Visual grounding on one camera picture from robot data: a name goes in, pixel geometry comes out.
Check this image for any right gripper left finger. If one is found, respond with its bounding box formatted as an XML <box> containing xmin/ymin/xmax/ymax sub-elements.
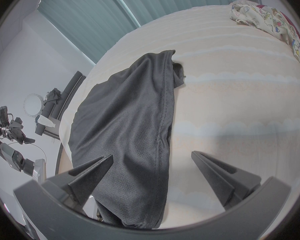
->
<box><xmin>41</xmin><ymin>154</ymin><xmax>114</xmax><ymax>206</ymax></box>

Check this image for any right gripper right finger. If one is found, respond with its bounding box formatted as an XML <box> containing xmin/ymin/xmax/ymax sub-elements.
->
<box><xmin>191</xmin><ymin>151</ymin><xmax>262</xmax><ymax>208</ymax></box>

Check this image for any black garment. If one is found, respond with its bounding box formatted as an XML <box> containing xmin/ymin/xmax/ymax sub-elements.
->
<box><xmin>68</xmin><ymin>49</ymin><xmax>185</xmax><ymax>229</ymax></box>

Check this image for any white cloth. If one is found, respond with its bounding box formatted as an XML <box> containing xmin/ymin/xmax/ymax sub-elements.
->
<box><xmin>37</xmin><ymin>115</ymin><xmax>57</xmax><ymax>127</ymax></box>

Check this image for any round white mirror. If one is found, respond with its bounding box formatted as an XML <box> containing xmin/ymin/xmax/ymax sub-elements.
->
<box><xmin>24</xmin><ymin>93</ymin><xmax>44</xmax><ymax>117</ymax></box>

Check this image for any dark grey garment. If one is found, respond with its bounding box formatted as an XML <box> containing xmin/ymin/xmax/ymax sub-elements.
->
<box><xmin>44</xmin><ymin>88</ymin><xmax>62</xmax><ymax>106</ymax></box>

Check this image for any bed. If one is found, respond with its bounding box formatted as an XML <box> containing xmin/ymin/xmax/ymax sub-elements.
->
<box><xmin>35</xmin><ymin>3</ymin><xmax>300</xmax><ymax>231</ymax></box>

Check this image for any white printed pyjama top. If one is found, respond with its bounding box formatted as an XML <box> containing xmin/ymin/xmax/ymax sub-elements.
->
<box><xmin>229</xmin><ymin>0</ymin><xmax>300</xmax><ymax>68</ymax></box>

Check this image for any red garment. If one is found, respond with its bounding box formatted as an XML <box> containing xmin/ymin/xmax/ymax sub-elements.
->
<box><xmin>255</xmin><ymin>4</ymin><xmax>300</xmax><ymax>46</ymax></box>

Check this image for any black cable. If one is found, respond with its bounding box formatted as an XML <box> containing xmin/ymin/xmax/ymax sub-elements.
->
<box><xmin>10</xmin><ymin>141</ymin><xmax>47</xmax><ymax>167</ymax></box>

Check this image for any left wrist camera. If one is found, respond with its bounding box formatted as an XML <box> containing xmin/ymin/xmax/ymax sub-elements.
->
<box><xmin>0</xmin><ymin>106</ymin><xmax>9</xmax><ymax>125</ymax></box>

